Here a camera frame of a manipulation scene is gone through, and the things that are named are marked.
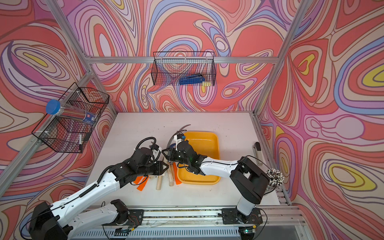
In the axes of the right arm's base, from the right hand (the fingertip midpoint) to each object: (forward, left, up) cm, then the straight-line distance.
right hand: (163, 156), depth 81 cm
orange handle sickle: (-11, -7, -11) cm, 17 cm away
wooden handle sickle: (-7, -3, -9) cm, 12 cm away
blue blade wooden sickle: (0, -6, +10) cm, 12 cm away
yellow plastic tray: (+14, -25, -11) cm, 31 cm away
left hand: (-7, -4, 0) cm, 8 cm away
